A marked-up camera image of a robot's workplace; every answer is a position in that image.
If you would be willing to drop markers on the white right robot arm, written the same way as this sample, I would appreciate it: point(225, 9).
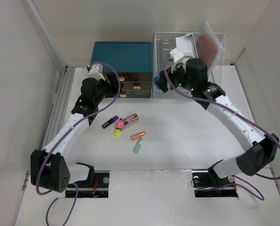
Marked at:
point(259, 146)

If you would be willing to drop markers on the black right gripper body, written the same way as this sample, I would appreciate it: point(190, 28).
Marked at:
point(178, 78)

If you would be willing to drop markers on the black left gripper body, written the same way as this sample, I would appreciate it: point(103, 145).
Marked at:
point(105, 91)

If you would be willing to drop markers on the colourful pen bundle pouch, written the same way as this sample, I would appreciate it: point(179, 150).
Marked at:
point(130, 119)

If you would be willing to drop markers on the pink yellow highlighter marker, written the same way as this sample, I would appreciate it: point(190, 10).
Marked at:
point(118, 126)

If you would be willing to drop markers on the black purple highlighter marker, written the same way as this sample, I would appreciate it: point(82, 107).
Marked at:
point(110, 122)

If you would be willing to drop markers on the orange translucent capsule tube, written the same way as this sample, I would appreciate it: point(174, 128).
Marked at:
point(138, 135)

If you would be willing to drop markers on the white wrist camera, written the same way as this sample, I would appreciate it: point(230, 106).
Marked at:
point(95, 71)
point(176, 56)

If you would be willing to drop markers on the teal drawer organizer box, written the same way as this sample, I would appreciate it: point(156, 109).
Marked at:
point(133, 63)

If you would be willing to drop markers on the grey Canon setup guide booklet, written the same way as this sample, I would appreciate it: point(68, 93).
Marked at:
point(183, 43)

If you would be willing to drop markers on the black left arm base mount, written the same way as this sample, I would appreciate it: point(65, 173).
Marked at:
point(86, 182)

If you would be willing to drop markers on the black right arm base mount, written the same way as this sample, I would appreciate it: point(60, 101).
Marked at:
point(209, 185)

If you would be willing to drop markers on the blue round plastic jar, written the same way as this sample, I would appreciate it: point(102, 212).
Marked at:
point(157, 82)

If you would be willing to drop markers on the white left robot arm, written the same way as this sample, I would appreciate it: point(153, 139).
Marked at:
point(49, 169)

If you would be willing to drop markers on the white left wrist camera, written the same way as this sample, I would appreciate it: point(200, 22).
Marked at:
point(95, 71)

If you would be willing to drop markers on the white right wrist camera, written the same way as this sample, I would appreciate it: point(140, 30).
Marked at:
point(176, 56)

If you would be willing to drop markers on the green translucent capsule tube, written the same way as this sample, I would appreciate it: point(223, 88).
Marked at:
point(138, 145)

